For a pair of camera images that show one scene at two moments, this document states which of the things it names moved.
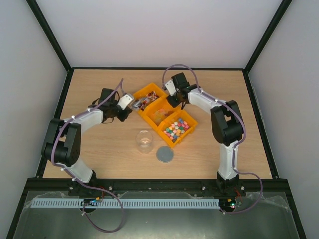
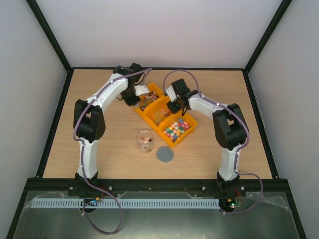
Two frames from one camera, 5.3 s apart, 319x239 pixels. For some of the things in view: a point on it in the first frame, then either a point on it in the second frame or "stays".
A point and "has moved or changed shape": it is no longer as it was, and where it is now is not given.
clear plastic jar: [144, 140] stays
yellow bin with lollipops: [148, 95] stays
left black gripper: [122, 117] → [130, 102]
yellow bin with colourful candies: [176, 127] stays
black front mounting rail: [157, 185] stays
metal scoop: [136, 104] has moved or changed shape
